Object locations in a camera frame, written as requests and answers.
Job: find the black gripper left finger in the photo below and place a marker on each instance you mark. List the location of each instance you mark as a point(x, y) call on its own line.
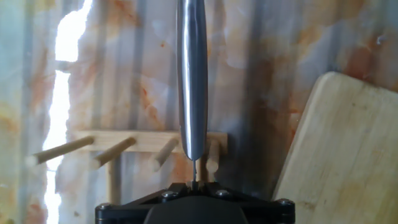
point(130, 211)

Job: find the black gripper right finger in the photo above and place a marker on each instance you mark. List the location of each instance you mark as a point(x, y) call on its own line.
point(267, 211)

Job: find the steel kitchen cleaver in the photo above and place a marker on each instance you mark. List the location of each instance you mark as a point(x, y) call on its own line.
point(192, 77)

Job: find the wooden knife rack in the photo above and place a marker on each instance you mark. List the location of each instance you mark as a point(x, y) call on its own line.
point(140, 140)

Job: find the wooden cutting board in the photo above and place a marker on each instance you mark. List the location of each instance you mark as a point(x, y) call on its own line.
point(342, 155)

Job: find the orange marble pattern mat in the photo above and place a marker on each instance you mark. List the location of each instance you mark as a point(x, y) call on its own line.
point(124, 77)

